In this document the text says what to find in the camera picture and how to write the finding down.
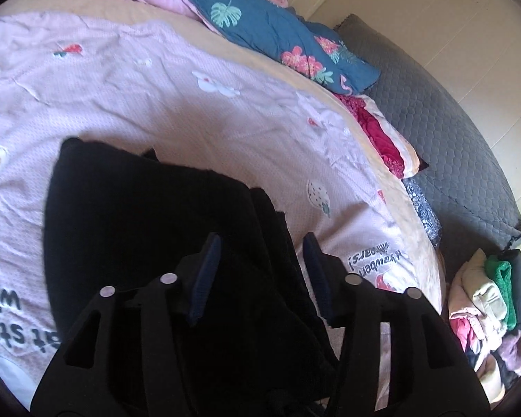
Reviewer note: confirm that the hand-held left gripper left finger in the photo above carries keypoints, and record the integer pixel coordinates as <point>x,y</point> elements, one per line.
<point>203,278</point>

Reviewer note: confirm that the pile of mixed clothes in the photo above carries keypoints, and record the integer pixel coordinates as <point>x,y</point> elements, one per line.
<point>482,299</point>

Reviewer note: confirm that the grey quilted headboard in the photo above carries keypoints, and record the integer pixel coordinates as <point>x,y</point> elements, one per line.
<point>438,130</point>

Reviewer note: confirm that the blue floral quilt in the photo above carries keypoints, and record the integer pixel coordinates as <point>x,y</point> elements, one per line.
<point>265,26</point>

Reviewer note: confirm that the black garment with orange cuffs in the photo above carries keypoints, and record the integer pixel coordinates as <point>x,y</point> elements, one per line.
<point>134,208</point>

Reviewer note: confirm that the red floral pillow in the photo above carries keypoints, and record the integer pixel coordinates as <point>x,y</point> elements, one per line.
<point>382,134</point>

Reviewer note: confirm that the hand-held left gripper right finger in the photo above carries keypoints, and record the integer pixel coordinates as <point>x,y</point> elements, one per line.
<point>318,269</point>

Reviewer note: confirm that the blue patterned cloth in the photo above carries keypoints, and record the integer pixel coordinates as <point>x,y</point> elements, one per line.
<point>425,213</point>

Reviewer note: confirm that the beige bed blanket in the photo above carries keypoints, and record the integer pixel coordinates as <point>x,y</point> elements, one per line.
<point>113,11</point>

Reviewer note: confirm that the pink printed bed sheet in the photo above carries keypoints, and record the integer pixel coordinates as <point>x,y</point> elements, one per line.
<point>199,130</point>

